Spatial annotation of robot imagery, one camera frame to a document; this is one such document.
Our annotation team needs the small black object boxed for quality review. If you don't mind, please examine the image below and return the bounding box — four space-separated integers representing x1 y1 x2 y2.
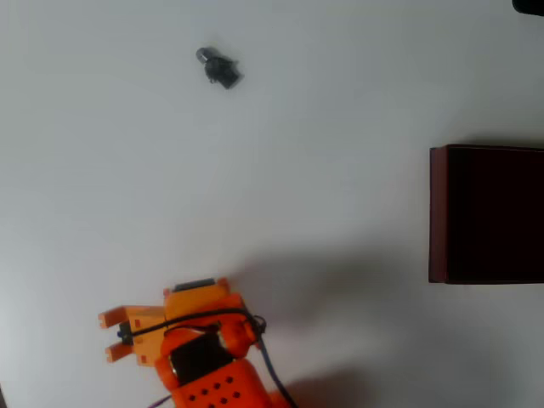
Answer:
195 43 246 90

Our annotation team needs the dark red box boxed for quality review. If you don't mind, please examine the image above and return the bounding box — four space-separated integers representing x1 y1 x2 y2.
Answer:
428 143 544 285

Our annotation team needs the black object at picture corner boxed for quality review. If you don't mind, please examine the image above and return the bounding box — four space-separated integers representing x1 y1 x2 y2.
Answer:
512 0 544 17

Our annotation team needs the orange camera mount with camera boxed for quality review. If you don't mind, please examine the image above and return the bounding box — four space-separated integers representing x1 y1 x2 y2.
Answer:
97 303 167 367

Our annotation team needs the black and blue cable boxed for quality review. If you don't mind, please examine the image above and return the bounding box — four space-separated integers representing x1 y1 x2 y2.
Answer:
118 309 301 408

